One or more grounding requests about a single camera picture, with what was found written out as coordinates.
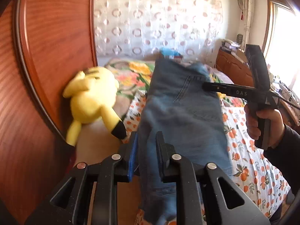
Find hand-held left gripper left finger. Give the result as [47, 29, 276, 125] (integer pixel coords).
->
[25, 131, 139, 225]

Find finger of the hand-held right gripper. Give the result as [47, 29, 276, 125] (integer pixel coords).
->
[202, 82, 252, 98]

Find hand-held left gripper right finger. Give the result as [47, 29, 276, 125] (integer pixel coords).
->
[155, 131, 271, 225]

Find blue denim pants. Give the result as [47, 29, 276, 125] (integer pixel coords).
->
[137, 58, 232, 225]

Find person's right forearm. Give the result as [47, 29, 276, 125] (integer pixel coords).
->
[263, 123, 300, 216]

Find person's right hand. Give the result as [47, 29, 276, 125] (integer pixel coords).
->
[244, 103, 285, 149]

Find long wooden cabinet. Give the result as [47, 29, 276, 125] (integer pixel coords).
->
[216, 49, 300, 127]

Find stack of papers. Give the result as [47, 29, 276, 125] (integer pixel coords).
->
[221, 39, 242, 52]

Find window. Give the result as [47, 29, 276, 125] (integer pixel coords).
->
[261, 0, 300, 92]

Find beige window curtain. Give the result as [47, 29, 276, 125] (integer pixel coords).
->
[241, 0, 255, 45]

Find cardboard box with blue cloth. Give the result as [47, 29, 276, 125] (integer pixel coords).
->
[159, 47, 184, 62]

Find yellow plush toy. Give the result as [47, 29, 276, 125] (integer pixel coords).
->
[62, 66, 127, 147]

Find floral blanket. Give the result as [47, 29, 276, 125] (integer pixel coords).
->
[103, 58, 235, 99]

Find circle patterned sheer curtain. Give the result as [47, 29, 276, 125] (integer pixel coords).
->
[90, 0, 225, 61]

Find wooden headboard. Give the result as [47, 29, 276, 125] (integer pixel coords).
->
[0, 0, 99, 225]

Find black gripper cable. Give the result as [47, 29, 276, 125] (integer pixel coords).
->
[272, 92, 300, 109]

